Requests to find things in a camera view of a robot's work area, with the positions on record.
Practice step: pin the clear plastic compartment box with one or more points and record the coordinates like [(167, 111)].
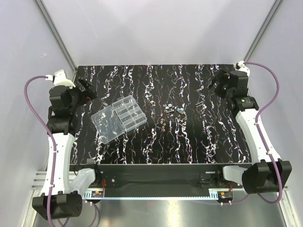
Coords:
[(119, 118)]

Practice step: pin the pair of long screws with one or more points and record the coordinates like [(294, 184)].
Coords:
[(201, 105)]

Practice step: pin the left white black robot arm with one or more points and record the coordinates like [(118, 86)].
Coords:
[(60, 197)]

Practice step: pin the left aluminium frame post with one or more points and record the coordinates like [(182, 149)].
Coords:
[(54, 31)]

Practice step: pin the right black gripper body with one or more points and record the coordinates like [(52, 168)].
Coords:
[(218, 81)]

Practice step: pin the pile of screws and nuts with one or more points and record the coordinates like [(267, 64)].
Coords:
[(178, 113)]

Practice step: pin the right aluminium frame post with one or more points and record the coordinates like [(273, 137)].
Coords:
[(268, 19)]

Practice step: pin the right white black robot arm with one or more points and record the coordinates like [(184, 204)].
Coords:
[(268, 172)]

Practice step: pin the aluminium frame post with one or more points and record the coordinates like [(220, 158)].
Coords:
[(268, 19), (54, 31)]

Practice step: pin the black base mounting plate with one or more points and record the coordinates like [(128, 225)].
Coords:
[(201, 175)]

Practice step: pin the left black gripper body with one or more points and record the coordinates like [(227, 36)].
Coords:
[(83, 89)]

